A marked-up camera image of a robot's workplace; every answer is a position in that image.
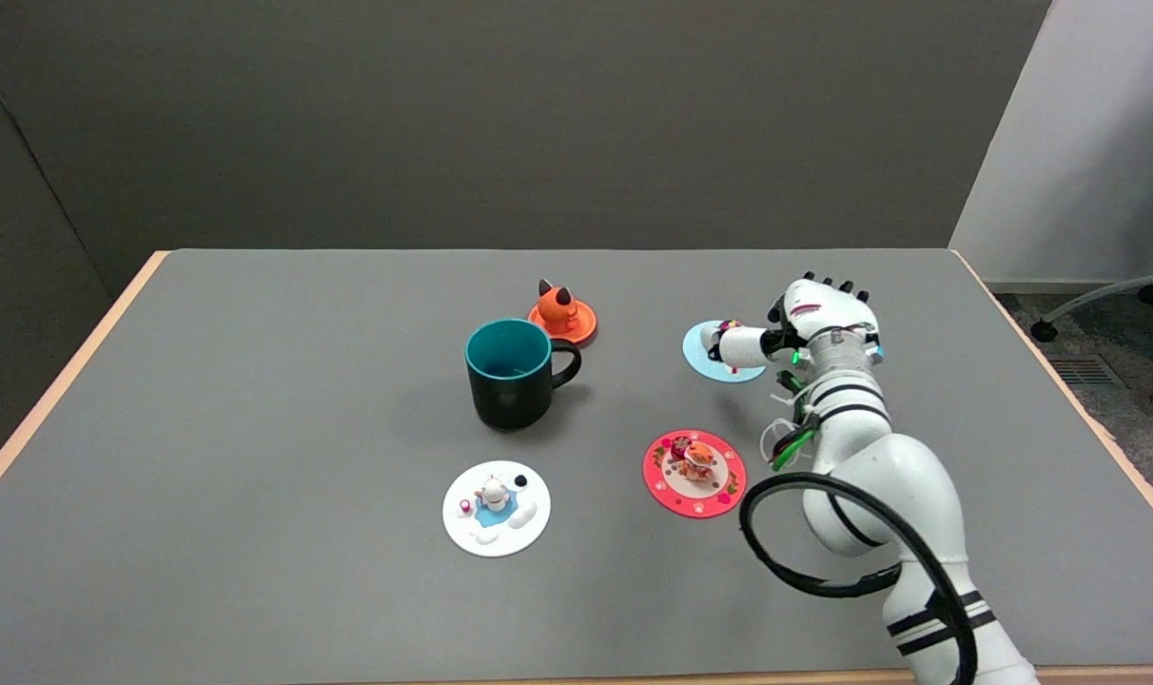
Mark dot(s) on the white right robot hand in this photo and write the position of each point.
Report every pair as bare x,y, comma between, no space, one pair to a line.
819,309

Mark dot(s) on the red cat cup lid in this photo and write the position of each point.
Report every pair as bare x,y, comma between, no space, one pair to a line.
667,476

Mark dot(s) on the orange cat cup lid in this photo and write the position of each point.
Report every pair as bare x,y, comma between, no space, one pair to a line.
562,314

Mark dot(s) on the light blue rainbow cup lid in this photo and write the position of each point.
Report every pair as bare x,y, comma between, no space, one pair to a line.
702,360

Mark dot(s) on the floor vent grille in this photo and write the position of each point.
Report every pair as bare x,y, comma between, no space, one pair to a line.
1088,371

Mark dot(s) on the black mug blue interior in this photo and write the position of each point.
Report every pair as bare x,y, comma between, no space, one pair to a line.
508,385

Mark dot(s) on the white cat cup lid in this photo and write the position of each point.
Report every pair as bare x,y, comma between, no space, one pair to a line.
496,533

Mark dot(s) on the grey office chair base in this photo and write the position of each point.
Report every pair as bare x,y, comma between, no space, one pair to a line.
1100,293

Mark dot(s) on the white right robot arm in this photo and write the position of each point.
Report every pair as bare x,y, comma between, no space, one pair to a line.
881,476

